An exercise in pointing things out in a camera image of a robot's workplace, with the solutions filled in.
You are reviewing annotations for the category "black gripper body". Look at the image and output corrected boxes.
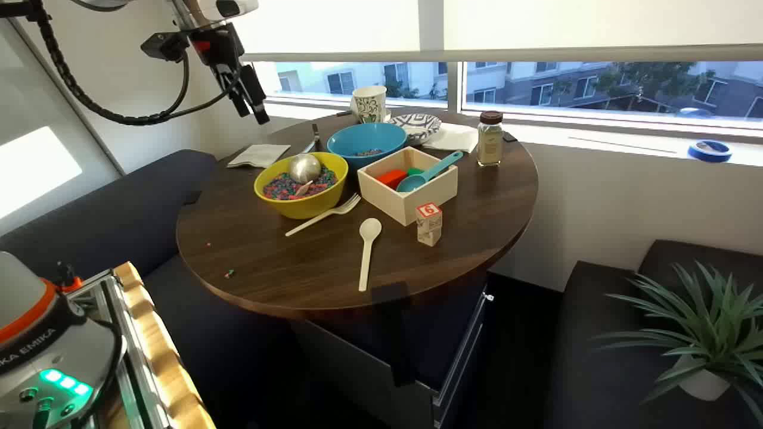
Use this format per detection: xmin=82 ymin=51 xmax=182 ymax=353
xmin=189 ymin=20 xmax=249 ymax=81

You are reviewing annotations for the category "colourful cereal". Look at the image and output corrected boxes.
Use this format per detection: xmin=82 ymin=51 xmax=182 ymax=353
xmin=262 ymin=167 xmax=338 ymax=203

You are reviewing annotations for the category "yellow bowl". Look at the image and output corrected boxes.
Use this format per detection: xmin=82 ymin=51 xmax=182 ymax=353
xmin=250 ymin=150 xmax=354 ymax=222

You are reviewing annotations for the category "blue bowl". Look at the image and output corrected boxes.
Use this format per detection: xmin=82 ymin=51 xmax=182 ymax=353
xmin=324 ymin=118 xmax=410 ymax=172

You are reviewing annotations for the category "patterned black white bowl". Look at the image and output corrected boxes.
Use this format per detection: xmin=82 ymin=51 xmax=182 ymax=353
xmin=387 ymin=109 xmax=444 ymax=147

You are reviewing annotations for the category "white paper napkin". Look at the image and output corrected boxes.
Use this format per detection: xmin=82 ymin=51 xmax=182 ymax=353
xmin=224 ymin=141 xmax=293 ymax=172

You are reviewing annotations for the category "metal ladle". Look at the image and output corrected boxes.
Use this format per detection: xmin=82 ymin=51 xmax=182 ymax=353
xmin=287 ymin=136 xmax=326 ymax=185

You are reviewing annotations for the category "white roller blind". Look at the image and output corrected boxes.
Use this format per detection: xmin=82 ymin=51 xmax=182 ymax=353
xmin=230 ymin=0 xmax=424 ymax=57
xmin=441 ymin=0 xmax=763 ymax=57

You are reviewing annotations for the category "white mug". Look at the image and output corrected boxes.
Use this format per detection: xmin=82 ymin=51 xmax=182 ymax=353
xmin=349 ymin=84 xmax=391 ymax=125

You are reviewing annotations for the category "orange plastic cup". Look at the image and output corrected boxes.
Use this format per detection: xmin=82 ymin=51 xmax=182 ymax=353
xmin=374 ymin=167 xmax=410 ymax=190

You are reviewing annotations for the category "dark sofa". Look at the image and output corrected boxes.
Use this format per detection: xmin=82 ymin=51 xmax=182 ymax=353
xmin=0 ymin=147 xmax=298 ymax=429

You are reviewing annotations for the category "teal plastic spoon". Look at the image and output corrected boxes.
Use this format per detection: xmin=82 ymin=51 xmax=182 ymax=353
xmin=393 ymin=147 xmax=468 ymax=196

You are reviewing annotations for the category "white plastic spoon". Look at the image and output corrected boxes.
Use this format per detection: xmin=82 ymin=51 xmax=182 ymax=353
xmin=356 ymin=214 xmax=387 ymax=296

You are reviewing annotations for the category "light wooden box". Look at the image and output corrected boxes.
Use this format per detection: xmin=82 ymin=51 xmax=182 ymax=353
xmin=356 ymin=142 xmax=463 ymax=229

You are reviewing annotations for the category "white crumpled cloth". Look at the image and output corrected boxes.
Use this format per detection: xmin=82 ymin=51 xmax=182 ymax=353
xmin=420 ymin=122 xmax=481 ymax=155

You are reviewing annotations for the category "small wooden block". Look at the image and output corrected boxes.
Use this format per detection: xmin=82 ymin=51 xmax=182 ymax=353
xmin=412 ymin=199 xmax=447 ymax=249

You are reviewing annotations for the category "glass spice jar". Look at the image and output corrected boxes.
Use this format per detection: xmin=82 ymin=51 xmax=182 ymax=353
xmin=474 ymin=109 xmax=509 ymax=172

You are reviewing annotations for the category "wooden slat rack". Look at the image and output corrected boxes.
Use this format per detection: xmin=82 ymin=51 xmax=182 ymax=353
xmin=101 ymin=259 xmax=219 ymax=429

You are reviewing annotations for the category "grey drawer cabinet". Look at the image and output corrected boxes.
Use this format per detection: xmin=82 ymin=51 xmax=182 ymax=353
xmin=287 ymin=272 xmax=497 ymax=429

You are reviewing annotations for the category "dark armchair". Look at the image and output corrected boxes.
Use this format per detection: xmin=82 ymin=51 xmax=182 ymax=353
xmin=547 ymin=236 xmax=763 ymax=429

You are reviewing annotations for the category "blue tape roll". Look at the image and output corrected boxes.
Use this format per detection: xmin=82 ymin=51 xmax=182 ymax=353
xmin=685 ymin=136 xmax=735 ymax=167

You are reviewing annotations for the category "green potted plant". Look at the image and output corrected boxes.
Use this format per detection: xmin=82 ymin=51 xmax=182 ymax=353
xmin=594 ymin=259 xmax=763 ymax=424

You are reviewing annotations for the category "white plant pot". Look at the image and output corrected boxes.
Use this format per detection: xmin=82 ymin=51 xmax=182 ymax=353
xmin=674 ymin=364 xmax=735 ymax=405

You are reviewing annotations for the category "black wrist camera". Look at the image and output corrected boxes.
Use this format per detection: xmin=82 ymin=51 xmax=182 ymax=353
xmin=138 ymin=29 xmax=194 ymax=65

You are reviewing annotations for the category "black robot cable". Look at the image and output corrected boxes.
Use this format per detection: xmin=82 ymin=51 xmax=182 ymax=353
xmin=26 ymin=0 xmax=231 ymax=128

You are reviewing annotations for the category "white window frame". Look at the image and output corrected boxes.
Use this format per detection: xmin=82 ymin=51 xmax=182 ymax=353
xmin=240 ymin=41 xmax=763 ymax=172

